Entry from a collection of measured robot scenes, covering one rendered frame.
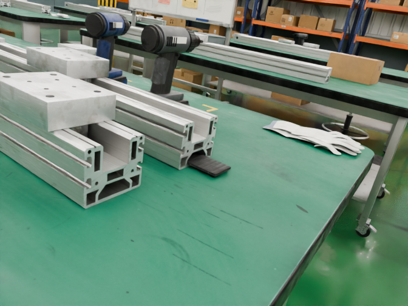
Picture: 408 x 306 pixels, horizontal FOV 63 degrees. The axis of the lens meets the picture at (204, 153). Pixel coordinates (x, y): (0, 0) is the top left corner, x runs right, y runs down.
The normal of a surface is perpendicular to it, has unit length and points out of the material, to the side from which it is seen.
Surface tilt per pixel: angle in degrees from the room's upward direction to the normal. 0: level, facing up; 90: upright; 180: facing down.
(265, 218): 0
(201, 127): 90
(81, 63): 90
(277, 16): 90
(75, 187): 90
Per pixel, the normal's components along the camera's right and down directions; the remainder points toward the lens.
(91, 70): 0.79, 0.34
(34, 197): 0.15, -0.91
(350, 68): -0.63, 0.18
